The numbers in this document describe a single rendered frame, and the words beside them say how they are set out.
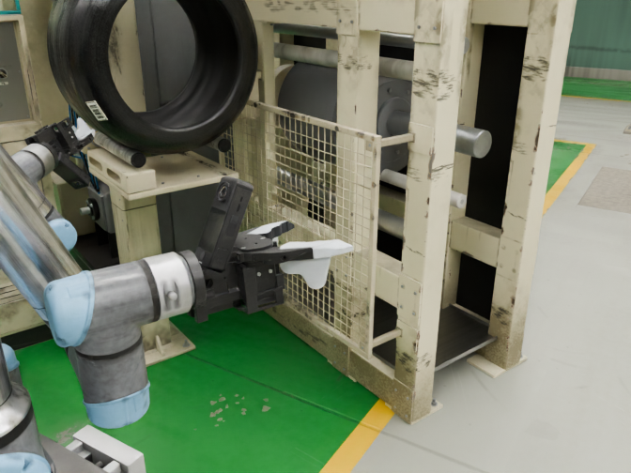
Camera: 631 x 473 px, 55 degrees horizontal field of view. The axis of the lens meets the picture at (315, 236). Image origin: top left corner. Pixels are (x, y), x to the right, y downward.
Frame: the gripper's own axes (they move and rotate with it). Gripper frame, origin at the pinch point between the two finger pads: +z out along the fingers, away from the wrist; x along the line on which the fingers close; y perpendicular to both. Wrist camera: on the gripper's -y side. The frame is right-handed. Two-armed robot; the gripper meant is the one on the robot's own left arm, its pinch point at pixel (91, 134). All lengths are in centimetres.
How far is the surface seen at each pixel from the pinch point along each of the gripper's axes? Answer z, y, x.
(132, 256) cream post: 37, -52, 40
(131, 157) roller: 13.0, -11.8, 1.5
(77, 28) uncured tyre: 10.3, 24.3, -4.6
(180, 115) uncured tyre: 49, -12, 2
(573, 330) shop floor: 87, -158, -102
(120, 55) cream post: 50, 13, 13
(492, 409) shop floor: 27, -138, -71
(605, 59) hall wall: 853, -285, -233
